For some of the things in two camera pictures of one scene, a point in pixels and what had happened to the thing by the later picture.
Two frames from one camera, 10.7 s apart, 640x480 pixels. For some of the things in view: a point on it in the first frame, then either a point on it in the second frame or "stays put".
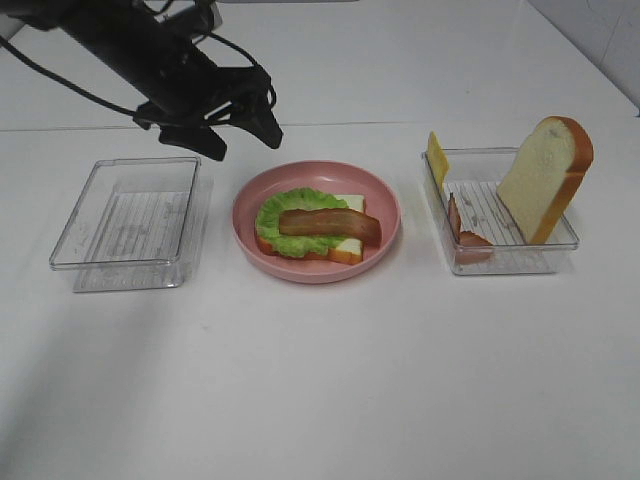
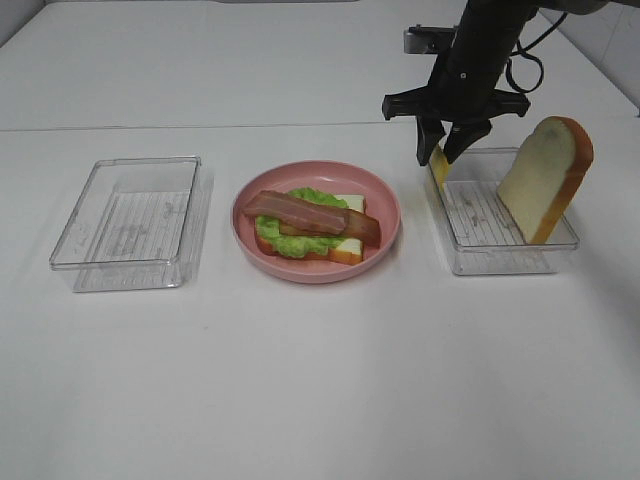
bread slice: x=544 y=176 stays put
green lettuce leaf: x=269 y=229 stays put
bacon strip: x=331 y=221 stays put
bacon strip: x=470 y=247 -> x=283 y=207
